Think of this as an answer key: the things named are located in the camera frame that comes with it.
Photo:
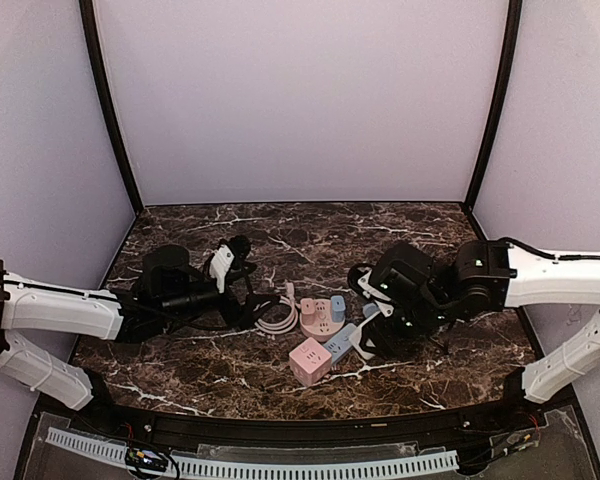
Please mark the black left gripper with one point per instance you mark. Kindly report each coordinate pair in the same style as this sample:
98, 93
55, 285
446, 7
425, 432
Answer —
230, 306

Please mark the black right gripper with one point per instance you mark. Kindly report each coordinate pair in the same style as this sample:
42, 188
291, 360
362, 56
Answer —
385, 337

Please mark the small pink plug adapter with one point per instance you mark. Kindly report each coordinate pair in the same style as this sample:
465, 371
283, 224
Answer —
308, 311

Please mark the blue power strip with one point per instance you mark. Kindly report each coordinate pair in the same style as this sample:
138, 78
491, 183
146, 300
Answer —
339, 345

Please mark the small blue plug adapter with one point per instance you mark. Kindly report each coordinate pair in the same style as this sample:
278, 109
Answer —
338, 308

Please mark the pink cube socket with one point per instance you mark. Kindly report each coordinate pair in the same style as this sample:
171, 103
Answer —
309, 362

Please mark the white cube socket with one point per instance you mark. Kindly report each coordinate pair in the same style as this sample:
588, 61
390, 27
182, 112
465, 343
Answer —
356, 341

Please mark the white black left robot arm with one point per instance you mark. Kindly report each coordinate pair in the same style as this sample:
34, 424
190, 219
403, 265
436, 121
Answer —
169, 294

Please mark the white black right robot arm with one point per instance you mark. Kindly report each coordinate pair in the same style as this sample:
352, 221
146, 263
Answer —
416, 296

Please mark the round pink power strip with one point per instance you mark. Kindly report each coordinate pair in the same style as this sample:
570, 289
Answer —
324, 328

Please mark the small circuit board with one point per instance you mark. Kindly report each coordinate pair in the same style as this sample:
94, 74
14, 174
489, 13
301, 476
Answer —
145, 461

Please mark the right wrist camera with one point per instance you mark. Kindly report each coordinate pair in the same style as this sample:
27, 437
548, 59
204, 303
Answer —
358, 279

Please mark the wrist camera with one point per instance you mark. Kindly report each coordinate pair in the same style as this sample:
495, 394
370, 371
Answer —
229, 263
358, 279

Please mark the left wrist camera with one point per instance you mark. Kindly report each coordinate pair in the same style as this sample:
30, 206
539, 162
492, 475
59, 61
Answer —
229, 263

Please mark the black front rail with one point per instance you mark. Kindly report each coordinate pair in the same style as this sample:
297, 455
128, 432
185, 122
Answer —
463, 428

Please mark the white cable duct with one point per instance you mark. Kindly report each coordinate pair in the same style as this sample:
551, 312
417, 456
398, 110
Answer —
390, 461

